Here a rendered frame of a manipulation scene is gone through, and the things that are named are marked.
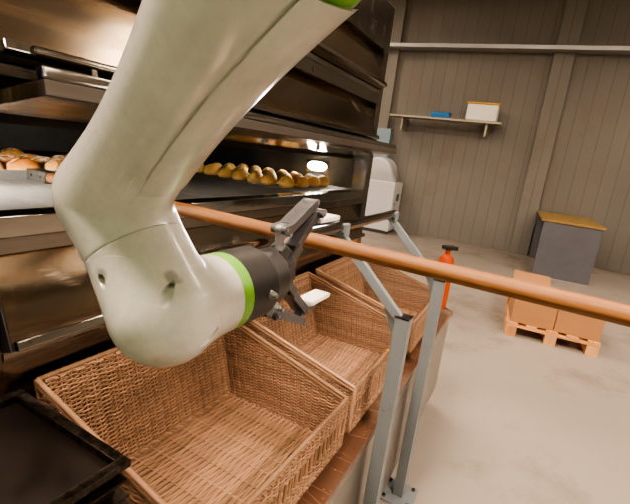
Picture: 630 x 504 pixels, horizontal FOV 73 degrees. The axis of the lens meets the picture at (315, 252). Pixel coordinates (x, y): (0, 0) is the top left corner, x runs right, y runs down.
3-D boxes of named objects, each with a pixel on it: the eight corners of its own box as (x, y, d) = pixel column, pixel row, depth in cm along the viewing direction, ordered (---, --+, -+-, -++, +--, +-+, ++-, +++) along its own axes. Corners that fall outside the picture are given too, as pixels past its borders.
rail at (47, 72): (43, 77, 64) (36, 79, 65) (396, 148, 221) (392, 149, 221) (42, 63, 64) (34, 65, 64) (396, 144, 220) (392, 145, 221)
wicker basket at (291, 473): (31, 493, 92) (26, 376, 85) (212, 384, 140) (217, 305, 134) (201, 631, 70) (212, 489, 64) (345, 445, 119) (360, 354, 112)
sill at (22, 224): (-24, 233, 79) (-25, 211, 78) (352, 196, 236) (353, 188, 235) (-5, 239, 76) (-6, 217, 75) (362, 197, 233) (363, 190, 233)
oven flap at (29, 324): (5, 352, 81) (-20, 249, 80) (357, 237, 238) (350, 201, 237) (18, 352, 79) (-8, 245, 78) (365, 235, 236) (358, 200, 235)
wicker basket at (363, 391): (217, 380, 143) (222, 302, 137) (300, 328, 192) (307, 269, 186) (350, 438, 122) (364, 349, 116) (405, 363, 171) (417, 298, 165)
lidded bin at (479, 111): (497, 124, 745) (501, 107, 738) (496, 121, 707) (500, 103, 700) (466, 122, 764) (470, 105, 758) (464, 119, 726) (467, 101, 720)
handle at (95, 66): (39, 83, 67) (33, 84, 68) (190, 111, 96) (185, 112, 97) (34, 43, 66) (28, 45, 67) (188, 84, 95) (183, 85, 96)
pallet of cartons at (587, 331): (505, 301, 470) (513, 268, 462) (583, 320, 440) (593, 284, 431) (499, 332, 377) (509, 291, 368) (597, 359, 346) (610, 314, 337)
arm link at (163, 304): (110, 400, 40) (181, 363, 35) (57, 281, 41) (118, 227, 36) (213, 349, 52) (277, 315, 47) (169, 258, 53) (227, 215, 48)
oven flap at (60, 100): (46, 95, 64) (-24, 110, 73) (396, 153, 221) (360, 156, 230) (43, 77, 64) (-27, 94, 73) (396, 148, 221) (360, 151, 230)
